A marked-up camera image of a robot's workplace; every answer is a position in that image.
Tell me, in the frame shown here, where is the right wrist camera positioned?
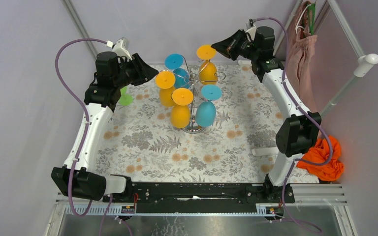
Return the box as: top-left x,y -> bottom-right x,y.
246,19 -> 257,41

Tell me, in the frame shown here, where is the pink hanging cloth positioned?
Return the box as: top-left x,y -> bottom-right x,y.
286,0 -> 317,113

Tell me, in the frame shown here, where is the blue wine glass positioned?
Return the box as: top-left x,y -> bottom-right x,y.
195,85 -> 222,127
164,54 -> 190,89

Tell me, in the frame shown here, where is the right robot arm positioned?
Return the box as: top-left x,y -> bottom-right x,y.
211,26 -> 321,203

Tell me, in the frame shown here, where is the blue wine glass front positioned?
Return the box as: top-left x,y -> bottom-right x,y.
195,85 -> 222,127

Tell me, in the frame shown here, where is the blue wine glass back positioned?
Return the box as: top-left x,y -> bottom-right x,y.
164,54 -> 190,89

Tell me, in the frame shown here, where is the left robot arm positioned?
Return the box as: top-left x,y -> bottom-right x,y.
51,52 -> 158,202

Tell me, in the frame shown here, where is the white pipe on table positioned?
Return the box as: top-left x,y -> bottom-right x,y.
251,147 -> 279,156

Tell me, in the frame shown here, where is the green wine glass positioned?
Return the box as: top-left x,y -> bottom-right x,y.
118,87 -> 133,106

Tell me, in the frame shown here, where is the orange cloth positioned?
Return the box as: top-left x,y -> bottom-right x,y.
296,135 -> 344,181

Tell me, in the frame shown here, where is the chrome wine glass rack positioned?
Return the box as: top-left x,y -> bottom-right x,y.
166,56 -> 225,134

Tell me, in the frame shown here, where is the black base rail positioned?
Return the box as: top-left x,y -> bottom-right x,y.
113,182 -> 295,214

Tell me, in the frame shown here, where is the purple cable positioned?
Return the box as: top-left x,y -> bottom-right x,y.
252,17 -> 334,234
55,38 -> 134,236

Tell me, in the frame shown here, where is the orange wine glass front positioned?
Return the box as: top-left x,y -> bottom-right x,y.
170,88 -> 193,128

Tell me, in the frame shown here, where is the orange wine glass back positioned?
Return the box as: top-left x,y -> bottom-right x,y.
196,45 -> 218,85

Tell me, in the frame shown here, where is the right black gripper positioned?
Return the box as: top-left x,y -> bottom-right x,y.
211,29 -> 259,61

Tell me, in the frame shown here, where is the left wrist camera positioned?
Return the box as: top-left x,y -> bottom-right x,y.
106,37 -> 132,60

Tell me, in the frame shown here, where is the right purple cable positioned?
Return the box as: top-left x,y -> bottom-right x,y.
252,17 -> 334,234

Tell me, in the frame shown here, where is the floral tablecloth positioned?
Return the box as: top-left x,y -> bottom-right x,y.
93,63 -> 320,184

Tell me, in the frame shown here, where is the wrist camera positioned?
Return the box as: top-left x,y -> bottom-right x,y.
246,19 -> 257,41
106,37 -> 132,60

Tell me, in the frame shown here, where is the orange wine glass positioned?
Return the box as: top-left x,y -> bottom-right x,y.
170,88 -> 193,128
196,45 -> 218,85
155,70 -> 176,107

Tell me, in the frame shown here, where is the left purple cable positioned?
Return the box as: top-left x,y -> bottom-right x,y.
55,38 -> 134,236

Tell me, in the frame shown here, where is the white pipe frame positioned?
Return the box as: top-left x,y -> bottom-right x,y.
238,0 -> 378,118

